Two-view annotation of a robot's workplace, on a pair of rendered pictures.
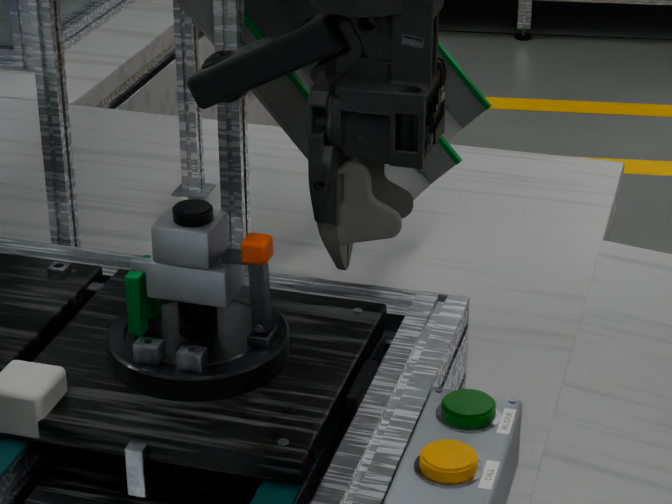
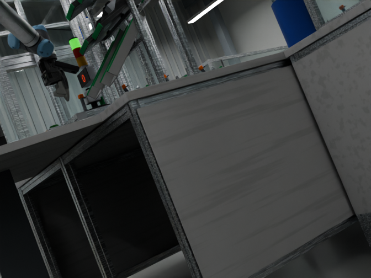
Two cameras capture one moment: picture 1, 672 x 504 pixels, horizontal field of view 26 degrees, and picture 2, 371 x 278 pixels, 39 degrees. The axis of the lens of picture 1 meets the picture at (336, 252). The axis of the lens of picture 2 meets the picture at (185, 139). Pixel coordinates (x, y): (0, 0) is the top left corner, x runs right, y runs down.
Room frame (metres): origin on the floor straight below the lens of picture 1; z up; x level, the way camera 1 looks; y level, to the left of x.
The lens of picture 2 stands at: (2.74, -1.51, 0.54)
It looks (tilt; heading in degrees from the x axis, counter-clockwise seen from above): 4 degrees up; 129
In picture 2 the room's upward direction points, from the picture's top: 22 degrees counter-clockwise
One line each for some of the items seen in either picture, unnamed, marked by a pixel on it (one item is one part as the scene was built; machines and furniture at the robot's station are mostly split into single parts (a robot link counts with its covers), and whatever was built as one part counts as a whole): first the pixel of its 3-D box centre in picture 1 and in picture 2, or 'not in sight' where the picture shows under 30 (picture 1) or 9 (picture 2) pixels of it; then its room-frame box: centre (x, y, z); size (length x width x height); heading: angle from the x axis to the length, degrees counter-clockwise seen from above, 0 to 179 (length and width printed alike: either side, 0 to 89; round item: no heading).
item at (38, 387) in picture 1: (27, 399); not in sight; (0.91, 0.23, 0.97); 0.05 x 0.05 x 0.04; 74
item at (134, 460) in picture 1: (137, 469); not in sight; (0.86, 0.14, 0.95); 0.01 x 0.01 x 0.04; 74
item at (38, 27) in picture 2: not in sight; (40, 38); (0.94, -0.02, 1.37); 0.09 x 0.08 x 0.11; 89
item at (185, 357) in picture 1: (192, 358); not in sight; (0.92, 0.11, 1.00); 0.02 x 0.01 x 0.02; 74
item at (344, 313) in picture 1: (200, 363); not in sight; (0.98, 0.11, 0.96); 0.24 x 0.24 x 0.02; 74
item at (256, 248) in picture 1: (249, 283); (84, 102); (0.97, 0.06, 1.04); 0.04 x 0.02 x 0.08; 74
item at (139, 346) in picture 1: (148, 350); not in sight; (0.94, 0.14, 1.00); 0.02 x 0.01 x 0.02; 74
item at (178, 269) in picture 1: (182, 247); (93, 95); (0.98, 0.12, 1.06); 0.08 x 0.04 x 0.07; 74
